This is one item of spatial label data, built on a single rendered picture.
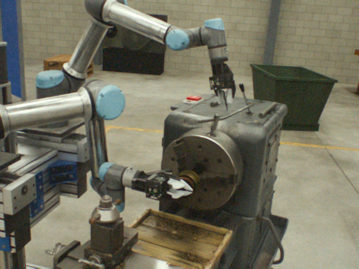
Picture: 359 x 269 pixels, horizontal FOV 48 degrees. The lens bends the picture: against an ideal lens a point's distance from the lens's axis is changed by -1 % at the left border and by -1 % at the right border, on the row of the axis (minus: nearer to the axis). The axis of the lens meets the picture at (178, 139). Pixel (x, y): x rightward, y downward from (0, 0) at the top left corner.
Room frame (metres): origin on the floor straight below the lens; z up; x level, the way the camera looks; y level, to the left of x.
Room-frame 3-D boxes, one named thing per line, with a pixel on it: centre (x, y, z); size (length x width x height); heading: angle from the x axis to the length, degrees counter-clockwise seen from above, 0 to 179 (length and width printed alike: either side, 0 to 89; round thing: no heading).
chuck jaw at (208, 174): (1.39, -0.15, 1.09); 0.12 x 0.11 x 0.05; 67
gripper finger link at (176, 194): (1.29, -0.01, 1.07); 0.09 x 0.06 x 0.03; 67
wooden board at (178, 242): (1.27, 0.00, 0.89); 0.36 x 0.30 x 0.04; 67
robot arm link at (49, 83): (1.73, 0.57, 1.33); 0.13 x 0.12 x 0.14; 160
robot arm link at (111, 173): (1.40, 0.23, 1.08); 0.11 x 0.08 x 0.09; 67
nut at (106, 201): (1.01, 0.19, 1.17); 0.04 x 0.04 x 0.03
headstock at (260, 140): (1.87, -0.24, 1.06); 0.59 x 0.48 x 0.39; 157
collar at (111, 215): (1.01, 0.19, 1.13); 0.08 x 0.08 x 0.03
